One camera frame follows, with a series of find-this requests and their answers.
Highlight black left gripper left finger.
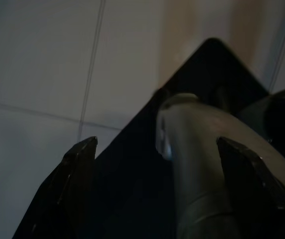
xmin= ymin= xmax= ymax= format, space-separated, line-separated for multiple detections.
xmin=12 ymin=136 xmax=98 ymax=239

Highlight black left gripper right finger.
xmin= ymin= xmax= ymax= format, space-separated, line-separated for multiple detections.
xmin=216 ymin=136 xmax=285 ymax=239

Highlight black carpet doormat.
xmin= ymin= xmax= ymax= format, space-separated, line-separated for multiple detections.
xmin=94 ymin=37 xmax=274 ymax=239

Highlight silver robot right leg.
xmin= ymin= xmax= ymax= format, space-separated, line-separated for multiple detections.
xmin=236 ymin=84 xmax=285 ymax=144

